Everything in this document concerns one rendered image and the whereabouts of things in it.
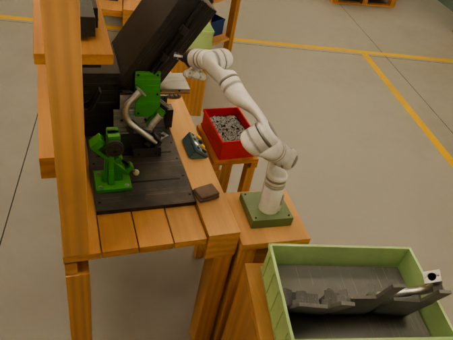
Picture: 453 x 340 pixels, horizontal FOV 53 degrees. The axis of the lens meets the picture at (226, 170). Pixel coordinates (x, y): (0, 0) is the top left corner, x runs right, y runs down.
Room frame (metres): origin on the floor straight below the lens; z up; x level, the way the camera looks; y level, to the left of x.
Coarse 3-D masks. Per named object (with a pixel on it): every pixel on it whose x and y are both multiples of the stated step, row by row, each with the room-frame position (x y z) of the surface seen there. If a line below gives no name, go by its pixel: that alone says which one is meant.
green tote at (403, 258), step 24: (264, 264) 1.20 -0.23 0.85; (288, 264) 1.24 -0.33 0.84; (312, 264) 1.26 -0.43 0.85; (336, 264) 1.29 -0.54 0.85; (360, 264) 1.32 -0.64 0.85; (384, 264) 1.34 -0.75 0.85; (408, 264) 1.32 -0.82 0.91; (264, 288) 1.12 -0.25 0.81; (288, 312) 0.93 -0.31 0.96; (432, 312) 1.10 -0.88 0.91; (288, 336) 0.86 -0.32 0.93; (432, 336) 1.04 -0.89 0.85
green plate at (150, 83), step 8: (136, 72) 1.76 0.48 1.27; (144, 72) 1.77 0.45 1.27; (152, 72) 1.79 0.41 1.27; (160, 72) 1.81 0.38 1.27; (136, 80) 1.75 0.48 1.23; (144, 80) 1.76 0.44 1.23; (152, 80) 1.78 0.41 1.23; (136, 88) 1.74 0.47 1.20; (144, 88) 1.76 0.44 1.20; (152, 88) 1.77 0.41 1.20; (144, 96) 1.75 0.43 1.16; (152, 96) 1.76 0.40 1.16; (136, 104) 1.72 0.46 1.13; (144, 104) 1.74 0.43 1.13; (152, 104) 1.76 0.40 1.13; (136, 112) 1.71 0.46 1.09; (144, 112) 1.73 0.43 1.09; (152, 112) 1.75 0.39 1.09
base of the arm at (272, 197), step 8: (264, 184) 1.48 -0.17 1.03; (272, 184) 1.46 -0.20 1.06; (280, 184) 1.46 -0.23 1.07; (264, 192) 1.47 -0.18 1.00; (272, 192) 1.45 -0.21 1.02; (280, 192) 1.46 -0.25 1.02; (264, 200) 1.46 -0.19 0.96; (272, 200) 1.45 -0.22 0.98; (280, 200) 1.48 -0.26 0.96; (264, 208) 1.45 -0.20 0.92; (272, 208) 1.45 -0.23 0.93
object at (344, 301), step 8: (312, 296) 1.04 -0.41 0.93; (344, 296) 0.91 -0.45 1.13; (296, 304) 0.94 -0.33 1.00; (304, 304) 0.92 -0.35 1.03; (312, 304) 0.93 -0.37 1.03; (320, 304) 0.94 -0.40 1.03; (336, 304) 0.90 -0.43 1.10; (344, 304) 0.88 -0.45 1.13; (352, 304) 0.89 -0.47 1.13; (296, 312) 1.01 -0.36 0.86; (304, 312) 1.00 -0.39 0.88; (312, 312) 0.99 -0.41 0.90; (320, 312) 0.99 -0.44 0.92; (328, 312) 0.98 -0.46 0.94
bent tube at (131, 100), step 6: (138, 90) 1.71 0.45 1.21; (132, 96) 1.70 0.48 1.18; (138, 96) 1.71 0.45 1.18; (126, 102) 1.68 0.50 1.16; (132, 102) 1.69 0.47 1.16; (126, 108) 1.67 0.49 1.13; (126, 114) 1.66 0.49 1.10; (126, 120) 1.66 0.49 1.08; (132, 126) 1.66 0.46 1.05; (138, 126) 1.68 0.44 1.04; (138, 132) 1.67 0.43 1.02; (144, 132) 1.68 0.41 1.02; (150, 138) 1.68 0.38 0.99
